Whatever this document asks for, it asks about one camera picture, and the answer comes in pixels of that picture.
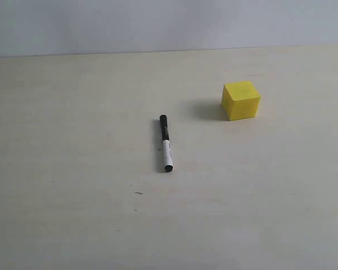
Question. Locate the black and white marker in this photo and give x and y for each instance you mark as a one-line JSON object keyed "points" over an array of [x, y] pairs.
{"points": [[167, 154]]}

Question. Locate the yellow foam cube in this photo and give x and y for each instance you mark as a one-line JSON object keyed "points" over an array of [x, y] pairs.
{"points": [[240, 100]]}

